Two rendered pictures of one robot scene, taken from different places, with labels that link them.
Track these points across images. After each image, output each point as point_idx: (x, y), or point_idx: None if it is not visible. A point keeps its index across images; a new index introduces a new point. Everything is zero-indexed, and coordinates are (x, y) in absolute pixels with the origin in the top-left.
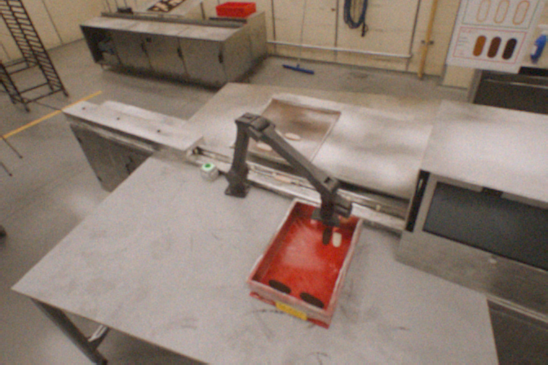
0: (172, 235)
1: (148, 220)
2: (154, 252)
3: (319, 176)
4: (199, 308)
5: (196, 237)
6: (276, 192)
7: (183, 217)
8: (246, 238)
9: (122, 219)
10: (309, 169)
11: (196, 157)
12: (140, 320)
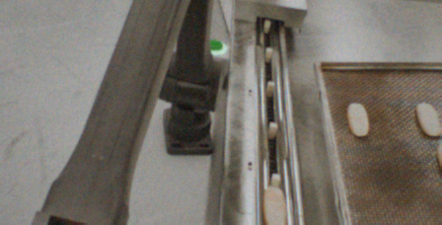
0: (5, 76)
1: (40, 35)
2: None
3: (71, 187)
4: None
5: (7, 111)
6: (218, 213)
7: (62, 76)
8: (23, 200)
9: (35, 7)
10: (84, 137)
11: (244, 31)
12: None
